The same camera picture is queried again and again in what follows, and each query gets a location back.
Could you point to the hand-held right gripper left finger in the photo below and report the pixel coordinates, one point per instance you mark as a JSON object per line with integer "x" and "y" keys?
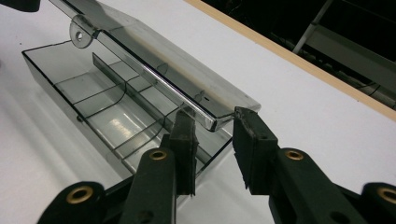
{"x": 155, "y": 186}

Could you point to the clear grey compartment box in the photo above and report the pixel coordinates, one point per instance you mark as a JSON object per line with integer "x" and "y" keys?
{"x": 124, "y": 93}

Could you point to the wooden table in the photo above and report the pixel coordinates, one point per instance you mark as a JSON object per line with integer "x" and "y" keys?
{"x": 280, "y": 48}

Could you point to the white table sheet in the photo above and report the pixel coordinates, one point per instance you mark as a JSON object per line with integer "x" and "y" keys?
{"x": 311, "y": 109}

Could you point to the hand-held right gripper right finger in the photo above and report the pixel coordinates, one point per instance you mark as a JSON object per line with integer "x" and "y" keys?
{"x": 280, "y": 180}

